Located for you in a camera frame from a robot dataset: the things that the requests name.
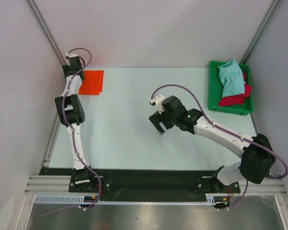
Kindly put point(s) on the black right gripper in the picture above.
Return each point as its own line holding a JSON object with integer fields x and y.
{"x": 159, "y": 117}

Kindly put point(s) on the orange t shirt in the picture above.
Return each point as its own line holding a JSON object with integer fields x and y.
{"x": 93, "y": 82}

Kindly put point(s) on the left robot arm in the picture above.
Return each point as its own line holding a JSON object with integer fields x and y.
{"x": 71, "y": 115}

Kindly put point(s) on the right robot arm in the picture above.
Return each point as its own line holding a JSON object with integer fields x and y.
{"x": 255, "y": 159}

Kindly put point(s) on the green plastic bin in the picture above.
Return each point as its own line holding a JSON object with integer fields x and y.
{"x": 216, "y": 88}

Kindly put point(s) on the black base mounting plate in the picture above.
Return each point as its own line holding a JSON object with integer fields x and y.
{"x": 143, "y": 185}

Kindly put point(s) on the red t shirt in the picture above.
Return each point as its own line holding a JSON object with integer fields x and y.
{"x": 236, "y": 99}

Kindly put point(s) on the teal t shirt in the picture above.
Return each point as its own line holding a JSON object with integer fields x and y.
{"x": 231, "y": 77}

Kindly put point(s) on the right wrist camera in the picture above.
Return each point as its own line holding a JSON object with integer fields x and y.
{"x": 157, "y": 101}

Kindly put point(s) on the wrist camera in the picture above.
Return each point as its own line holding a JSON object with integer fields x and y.
{"x": 69, "y": 56}
{"x": 157, "y": 101}

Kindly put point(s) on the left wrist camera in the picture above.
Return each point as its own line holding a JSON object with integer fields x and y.
{"x": 69, "y": 56}

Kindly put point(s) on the left aluminium corner post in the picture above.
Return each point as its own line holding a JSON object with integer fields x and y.
{"x": 45, "y": 30}

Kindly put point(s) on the aluminium corner post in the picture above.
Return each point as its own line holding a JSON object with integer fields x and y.
{"x": 260, "y": 30}
{"x": 45, "y": 30}

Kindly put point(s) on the white slotted cable duct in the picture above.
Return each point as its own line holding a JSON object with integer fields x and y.
{"x": 124, "y": 202}

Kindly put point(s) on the right aluminium corner post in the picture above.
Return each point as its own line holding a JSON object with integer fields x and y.
{"x": 260, "y": 30}

